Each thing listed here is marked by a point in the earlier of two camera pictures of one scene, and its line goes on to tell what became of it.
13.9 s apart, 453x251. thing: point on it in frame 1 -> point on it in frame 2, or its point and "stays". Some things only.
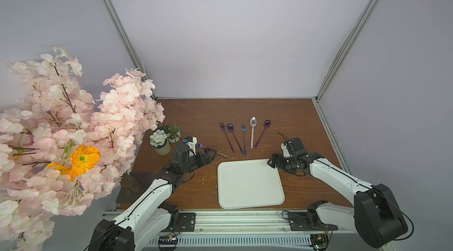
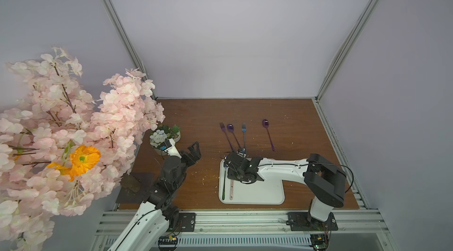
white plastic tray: (245, 184) stays
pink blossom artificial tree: (60, 151) stays
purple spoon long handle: (230, 128) stays
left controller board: (167, 243) stays
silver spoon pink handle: (253, 122) -> (231, 190)
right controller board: (319, 241) stays
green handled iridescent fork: (200, 145) -> (223, 194)
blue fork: (244, 129) stays
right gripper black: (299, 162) -> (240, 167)
